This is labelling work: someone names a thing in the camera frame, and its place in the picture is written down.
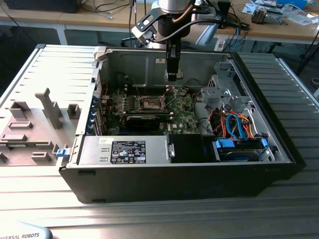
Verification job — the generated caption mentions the pale grey slanted panel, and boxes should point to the pale grey slanted panel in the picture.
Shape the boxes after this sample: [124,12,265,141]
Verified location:
[195,16,222,48]

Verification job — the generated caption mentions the wooden desk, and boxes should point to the wooden desk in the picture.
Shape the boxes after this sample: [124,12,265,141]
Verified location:
[0,0,153,45]
[214,0,319,45]

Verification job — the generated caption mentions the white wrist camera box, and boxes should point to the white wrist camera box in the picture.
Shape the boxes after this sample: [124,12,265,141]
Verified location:
[131,11,160,47]

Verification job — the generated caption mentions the small CPU plate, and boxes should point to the small CPU plate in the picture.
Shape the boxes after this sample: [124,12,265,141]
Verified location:
[163,69,184,81]

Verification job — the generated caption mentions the grey wire bundle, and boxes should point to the grey wire bundle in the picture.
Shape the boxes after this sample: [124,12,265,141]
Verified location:
[193,92,215,136]

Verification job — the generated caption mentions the green motherboard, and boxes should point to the green motherboard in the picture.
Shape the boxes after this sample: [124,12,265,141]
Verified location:
[101,86,201,136]

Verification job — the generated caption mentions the black open PC case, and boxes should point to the black open PC case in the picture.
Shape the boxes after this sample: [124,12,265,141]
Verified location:
[58,46,307,204]

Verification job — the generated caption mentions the blue flat wire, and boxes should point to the blue flat wire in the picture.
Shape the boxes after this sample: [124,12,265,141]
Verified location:
[225,111,246,141]

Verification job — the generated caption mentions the black box on desk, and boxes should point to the black box on desk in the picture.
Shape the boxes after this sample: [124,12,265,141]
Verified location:
[4,0,80,13]

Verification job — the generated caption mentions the blue box on desk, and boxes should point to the blue box on desk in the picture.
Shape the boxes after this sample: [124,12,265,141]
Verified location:
[276,0,308,9]

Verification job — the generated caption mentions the grey metal device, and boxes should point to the grey metal device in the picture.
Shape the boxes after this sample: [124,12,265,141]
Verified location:
[268,12,285,24]

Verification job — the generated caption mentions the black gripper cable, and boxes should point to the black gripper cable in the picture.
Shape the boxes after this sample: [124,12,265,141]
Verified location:
[149,19,250,42]

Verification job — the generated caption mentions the silver power supply unit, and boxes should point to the silver power supply unit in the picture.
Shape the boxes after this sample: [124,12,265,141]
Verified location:
[77,135,172,166]

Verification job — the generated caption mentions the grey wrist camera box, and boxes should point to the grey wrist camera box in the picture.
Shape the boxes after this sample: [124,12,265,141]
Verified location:
[192,5,218,21]

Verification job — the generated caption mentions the black graphics card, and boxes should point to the black graphics card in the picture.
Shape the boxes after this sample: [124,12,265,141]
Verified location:
[123,113,173,132]

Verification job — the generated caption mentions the silver metal drive cage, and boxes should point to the silver metal drive cage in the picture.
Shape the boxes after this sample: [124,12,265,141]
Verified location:
[199,61,252,113]

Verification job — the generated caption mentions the hard disk in blue carrier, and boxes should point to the hard disk in blue carrier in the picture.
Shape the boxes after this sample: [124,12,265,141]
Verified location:
[211,138,270,162]

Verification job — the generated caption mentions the grey parts rack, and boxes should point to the grey parts rack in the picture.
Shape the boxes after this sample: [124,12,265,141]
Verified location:
[0,87,82,167]

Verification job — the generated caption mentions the orange wire bundle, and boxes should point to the orange wire bundle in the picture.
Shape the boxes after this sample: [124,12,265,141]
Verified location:
[209,109,255,139]

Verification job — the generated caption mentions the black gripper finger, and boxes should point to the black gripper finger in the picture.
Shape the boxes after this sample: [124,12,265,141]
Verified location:
[165,41,181,83]

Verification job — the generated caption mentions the copper finned heat sink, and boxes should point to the copper finned heat sink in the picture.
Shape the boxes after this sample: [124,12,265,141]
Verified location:
[251,7,269,24]

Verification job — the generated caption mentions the CPU socket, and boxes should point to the CPU socket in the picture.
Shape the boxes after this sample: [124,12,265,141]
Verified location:
[138,95,167,112]

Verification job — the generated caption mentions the black upright box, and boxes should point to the black upright box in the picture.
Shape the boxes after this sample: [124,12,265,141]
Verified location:
[218,0,232,28]

